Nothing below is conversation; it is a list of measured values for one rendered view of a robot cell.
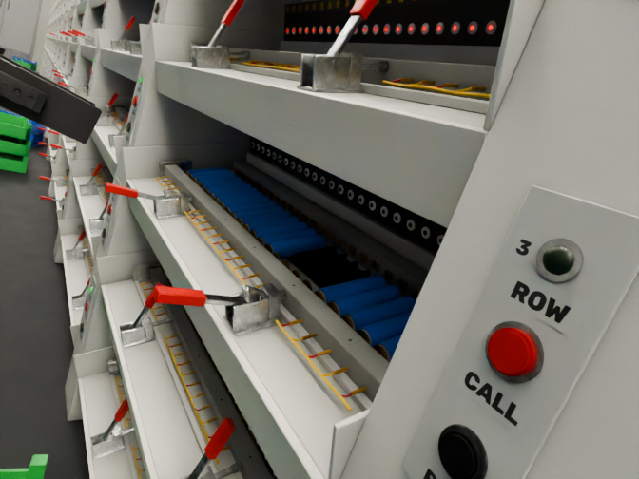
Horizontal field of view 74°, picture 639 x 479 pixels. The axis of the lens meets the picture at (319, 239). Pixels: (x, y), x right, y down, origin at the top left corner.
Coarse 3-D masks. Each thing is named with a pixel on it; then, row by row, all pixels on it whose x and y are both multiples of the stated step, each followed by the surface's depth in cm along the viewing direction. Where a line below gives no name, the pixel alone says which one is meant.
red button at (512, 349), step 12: (492, 336) 15; (504, 336) 14; (516, 336) 14; (528, 336) 14; (492, 348) 15; (504, 348) 14; (516, 348) 14; (528, 348) 14; (492, 360) 15; (504, 360) 14; (516, 360) 14; (528, 360) 14; (504, 372) 14; (516, 372) 14; (528, 372) 14
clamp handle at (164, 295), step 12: (156, 288) 29; (168, 288) 30; (180, 288) 31; (156, 300) 29; (168, 300) 29; (180, 300) 30; (192, 300) 30; (204, 300) 31; (216, 300) 31; (228, 300) 32; (240, 300) 33
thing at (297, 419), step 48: (192, 144) 71; (144, 192) 62; (192, 240) 48; (384, 240) 44; (192, 288) 39; (240, 288) 39; (240, 336) 32; (240, 384) 31; (288, 384) 28; (336, 384) 28; (288, 432) 25; (336, 432) 19
